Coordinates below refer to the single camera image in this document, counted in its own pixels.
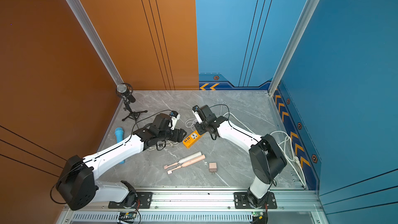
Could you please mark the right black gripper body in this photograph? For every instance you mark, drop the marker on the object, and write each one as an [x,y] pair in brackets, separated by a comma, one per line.
[201,128]

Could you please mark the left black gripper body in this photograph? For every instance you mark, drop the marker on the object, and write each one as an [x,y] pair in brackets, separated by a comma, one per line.
[171,135]

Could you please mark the orange power strip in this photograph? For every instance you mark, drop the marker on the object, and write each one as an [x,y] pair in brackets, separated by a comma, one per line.
[191,139]

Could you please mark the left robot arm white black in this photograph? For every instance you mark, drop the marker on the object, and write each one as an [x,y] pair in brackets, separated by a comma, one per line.
[79,183]

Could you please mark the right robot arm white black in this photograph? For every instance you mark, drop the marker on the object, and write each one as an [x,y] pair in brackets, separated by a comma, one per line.
[267,158]

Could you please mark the pink electric toothbrush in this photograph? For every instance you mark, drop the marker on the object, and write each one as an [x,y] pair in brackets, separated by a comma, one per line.
[188,163]

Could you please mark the white electric toothbrush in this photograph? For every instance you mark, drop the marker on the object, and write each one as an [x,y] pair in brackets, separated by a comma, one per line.
[183,160]

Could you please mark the blue handheld microphone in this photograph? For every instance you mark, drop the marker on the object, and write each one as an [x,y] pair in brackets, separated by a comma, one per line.
[119,133]

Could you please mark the pink charger adapter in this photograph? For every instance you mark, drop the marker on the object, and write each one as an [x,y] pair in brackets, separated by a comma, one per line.
[213,167]

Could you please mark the black microphone on tripod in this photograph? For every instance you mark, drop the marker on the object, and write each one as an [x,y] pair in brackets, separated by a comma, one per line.
[124,91]

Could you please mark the left green circuit board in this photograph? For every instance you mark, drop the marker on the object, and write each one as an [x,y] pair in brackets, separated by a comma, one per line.
[127,218]

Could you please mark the green circuit board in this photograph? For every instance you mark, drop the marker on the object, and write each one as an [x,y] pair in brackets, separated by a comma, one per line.
[127,218]
[260,218]

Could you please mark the right green circuit board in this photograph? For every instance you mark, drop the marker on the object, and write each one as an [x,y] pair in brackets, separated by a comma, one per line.
[260,218]

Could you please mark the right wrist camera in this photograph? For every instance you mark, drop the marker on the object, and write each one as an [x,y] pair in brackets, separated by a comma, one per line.
[195,110]

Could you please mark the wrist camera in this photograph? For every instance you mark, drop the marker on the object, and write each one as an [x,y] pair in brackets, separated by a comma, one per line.
[174,118]
[195,110]

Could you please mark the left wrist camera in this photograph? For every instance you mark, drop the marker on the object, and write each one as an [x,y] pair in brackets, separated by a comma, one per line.
[174,118]

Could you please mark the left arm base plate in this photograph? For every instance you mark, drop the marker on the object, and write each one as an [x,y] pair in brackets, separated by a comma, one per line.
[141,200]

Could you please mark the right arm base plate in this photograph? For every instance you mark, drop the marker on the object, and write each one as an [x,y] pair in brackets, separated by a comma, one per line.
[247,200]

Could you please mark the aluminium rail frame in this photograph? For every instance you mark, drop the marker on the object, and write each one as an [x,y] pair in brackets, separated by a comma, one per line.
[204,206]

